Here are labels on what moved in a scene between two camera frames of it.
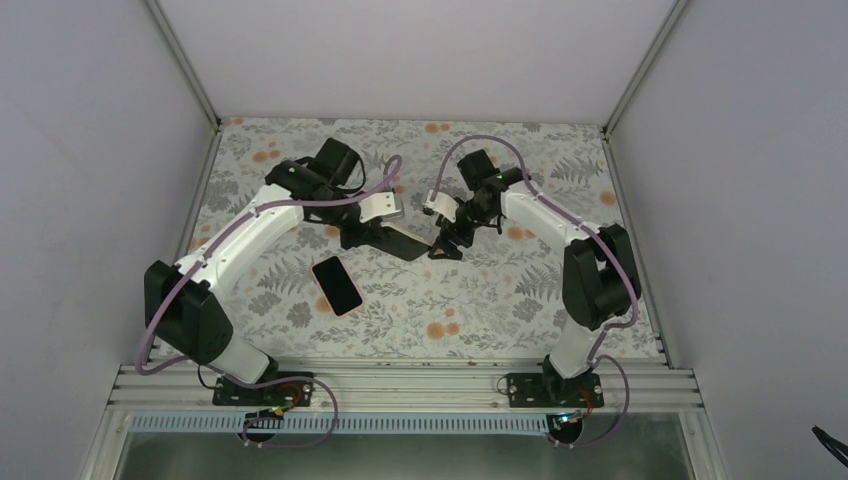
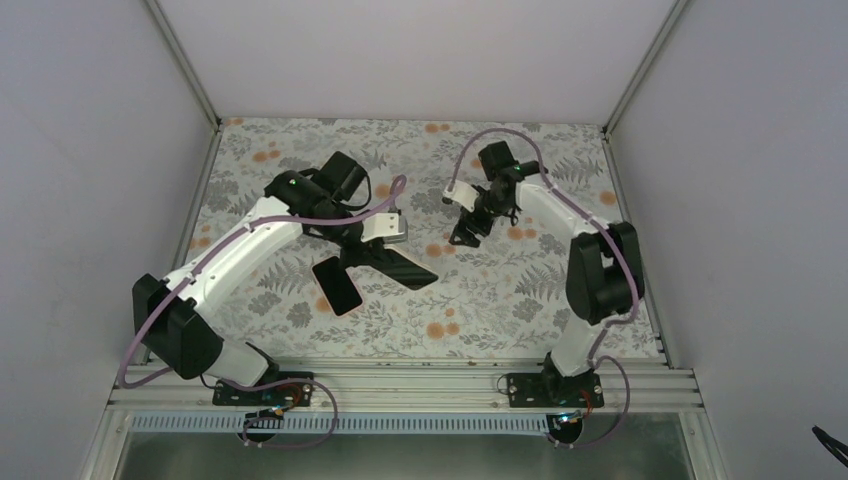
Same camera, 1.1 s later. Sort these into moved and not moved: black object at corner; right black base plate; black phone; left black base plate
Moved: black phone
Not moved: black object at corner; right black base plate; left black base plate
